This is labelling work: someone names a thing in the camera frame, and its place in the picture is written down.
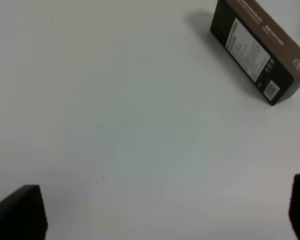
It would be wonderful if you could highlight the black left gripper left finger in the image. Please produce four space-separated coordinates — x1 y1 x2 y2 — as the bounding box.
0 184 48 240

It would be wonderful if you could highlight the brown long cardboard box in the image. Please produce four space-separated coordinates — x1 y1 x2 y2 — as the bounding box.
210 0 300 106

